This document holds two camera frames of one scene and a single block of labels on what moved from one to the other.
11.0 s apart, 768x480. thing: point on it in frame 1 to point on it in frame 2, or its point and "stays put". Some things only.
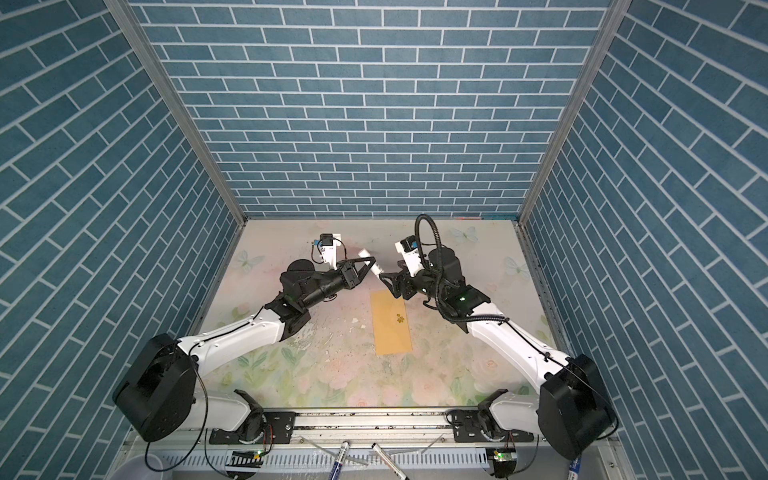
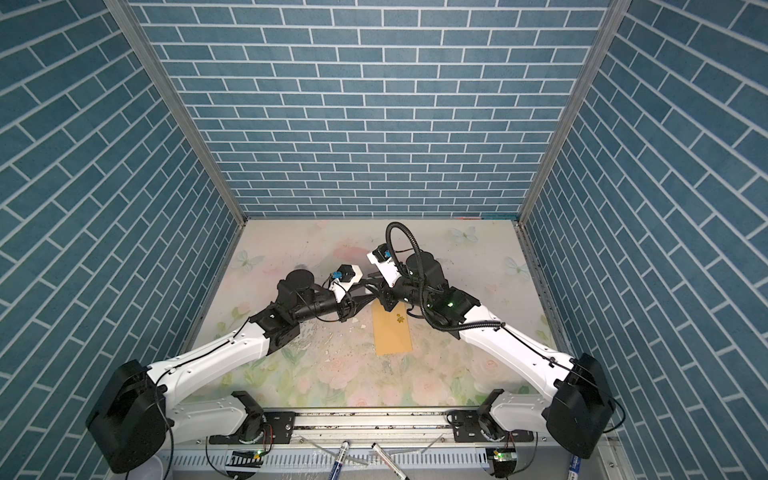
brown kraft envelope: (390, 325) stays put
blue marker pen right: (574, 468) stays put
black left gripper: (345, 271) to (352, 308)
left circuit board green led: (246, 459) stays put
